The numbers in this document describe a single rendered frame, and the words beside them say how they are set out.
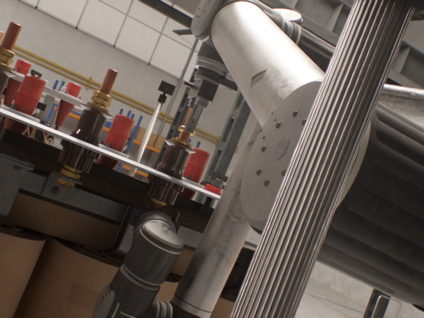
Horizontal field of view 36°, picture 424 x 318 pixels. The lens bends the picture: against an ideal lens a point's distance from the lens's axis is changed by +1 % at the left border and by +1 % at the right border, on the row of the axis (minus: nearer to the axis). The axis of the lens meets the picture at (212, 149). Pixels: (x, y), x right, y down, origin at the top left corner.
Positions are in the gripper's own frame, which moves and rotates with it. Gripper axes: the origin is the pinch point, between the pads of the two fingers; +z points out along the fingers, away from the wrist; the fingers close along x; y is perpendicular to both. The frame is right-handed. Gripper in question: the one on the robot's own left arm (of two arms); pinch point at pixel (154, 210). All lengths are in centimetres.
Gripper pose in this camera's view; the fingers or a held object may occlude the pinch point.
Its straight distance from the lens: 185.3
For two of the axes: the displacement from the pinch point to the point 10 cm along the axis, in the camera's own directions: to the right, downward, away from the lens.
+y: 4.0, -9.1, -1.5
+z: -0.9, -1.9, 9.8
